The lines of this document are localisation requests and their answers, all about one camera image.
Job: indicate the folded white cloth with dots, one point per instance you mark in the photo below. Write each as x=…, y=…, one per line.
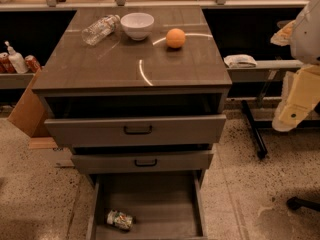
x=240, y=61

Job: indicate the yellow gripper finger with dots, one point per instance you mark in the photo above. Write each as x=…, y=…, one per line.
x=282, y=37
x=300, y=95

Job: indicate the middle grey drawer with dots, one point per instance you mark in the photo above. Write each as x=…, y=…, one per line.
x=143, y=162

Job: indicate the green 7up can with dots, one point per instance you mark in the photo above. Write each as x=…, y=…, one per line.
x=119, y=220

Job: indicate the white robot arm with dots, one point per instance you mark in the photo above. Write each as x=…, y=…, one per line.
x=305, y=39

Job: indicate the black table leg frame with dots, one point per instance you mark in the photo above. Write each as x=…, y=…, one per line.
x=256, y=125

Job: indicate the grey drawer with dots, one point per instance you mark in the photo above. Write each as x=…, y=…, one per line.
x=166, y=206
x=143, y=162
x=145, y=131

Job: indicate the grey drawer cabinet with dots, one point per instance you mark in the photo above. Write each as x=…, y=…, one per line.
x=124, y=78

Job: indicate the black chair base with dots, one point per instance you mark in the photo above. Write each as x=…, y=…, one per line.
x=295, y=203

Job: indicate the bottom grey drawer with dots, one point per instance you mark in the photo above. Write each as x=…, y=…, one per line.
x=166, y=206

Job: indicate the brown cardboard box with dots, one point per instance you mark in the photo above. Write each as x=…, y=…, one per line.
x=29, y=114

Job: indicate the red soda can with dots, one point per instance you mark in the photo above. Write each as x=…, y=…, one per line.
x=32, y=63
x=5, y=62

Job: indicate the orange fruit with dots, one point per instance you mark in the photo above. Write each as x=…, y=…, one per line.
x=175, y=38

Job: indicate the clear plastic water bottle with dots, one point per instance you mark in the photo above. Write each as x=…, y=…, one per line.
x=100, y=29

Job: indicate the white pump bottle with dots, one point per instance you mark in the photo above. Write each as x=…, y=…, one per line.
x=16, y=60

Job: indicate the top grey drawer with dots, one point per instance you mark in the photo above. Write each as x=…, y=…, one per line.
x=145, y=131

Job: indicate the white ceramic bowl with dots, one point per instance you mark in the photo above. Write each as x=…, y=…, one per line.
x=137, y=26

